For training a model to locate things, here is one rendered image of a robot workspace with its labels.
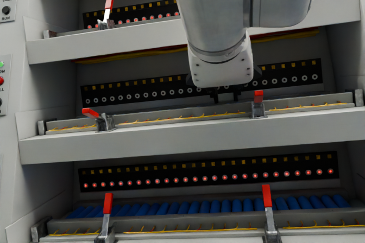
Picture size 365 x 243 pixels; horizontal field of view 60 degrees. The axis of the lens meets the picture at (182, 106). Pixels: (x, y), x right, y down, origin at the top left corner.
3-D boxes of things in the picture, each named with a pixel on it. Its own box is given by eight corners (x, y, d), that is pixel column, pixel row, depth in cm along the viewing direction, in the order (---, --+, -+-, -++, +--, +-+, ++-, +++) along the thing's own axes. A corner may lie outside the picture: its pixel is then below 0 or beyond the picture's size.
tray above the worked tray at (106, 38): (360, 20, 52) (354, -66, 51) (28, 64, 62) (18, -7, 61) (326, 37, 72) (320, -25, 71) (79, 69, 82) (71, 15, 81)
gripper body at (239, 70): (250, 11, 46) (250, 55, 56) (181, 20, 48) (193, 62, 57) (256, 53, 43) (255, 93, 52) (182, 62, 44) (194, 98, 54)
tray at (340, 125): (386, 138, 47) (382, 74, 46) (20, 165, 57) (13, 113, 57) (341, 121, 67) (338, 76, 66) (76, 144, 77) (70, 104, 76)
